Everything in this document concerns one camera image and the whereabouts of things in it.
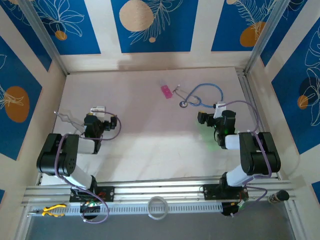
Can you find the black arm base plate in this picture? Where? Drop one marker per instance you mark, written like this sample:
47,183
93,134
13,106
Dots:
107,193
211,192

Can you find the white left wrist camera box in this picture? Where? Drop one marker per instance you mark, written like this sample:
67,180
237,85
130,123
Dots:
98,111

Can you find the aluminium side rail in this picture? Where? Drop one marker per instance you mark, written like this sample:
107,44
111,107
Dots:
245,87
40,180

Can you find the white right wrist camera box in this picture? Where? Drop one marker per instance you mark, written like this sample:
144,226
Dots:
219,107

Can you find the white tape roll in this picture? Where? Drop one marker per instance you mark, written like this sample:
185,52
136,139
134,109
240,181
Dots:
149,211

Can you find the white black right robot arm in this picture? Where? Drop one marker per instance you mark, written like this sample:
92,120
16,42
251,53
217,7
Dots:
260,152

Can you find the aluminium mounting rail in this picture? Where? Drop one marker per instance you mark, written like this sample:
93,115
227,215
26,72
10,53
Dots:
160,191

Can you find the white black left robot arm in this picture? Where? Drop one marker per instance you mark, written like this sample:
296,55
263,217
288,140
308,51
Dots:
57,155

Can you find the black controller board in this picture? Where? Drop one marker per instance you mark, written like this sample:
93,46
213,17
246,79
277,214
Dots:
227,210
86,208

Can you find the blue stethoscope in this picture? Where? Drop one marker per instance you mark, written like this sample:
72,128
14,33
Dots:
183,104

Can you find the light green paper sheet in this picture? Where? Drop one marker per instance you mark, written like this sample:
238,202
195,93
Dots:
203,136

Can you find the aluminium frame post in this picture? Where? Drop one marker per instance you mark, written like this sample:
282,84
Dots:
47,42
265,37

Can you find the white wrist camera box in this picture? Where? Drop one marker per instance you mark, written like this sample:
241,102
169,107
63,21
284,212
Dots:
219,107
98,111

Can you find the small pink bottle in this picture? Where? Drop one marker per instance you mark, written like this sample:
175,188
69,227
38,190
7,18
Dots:
166,91

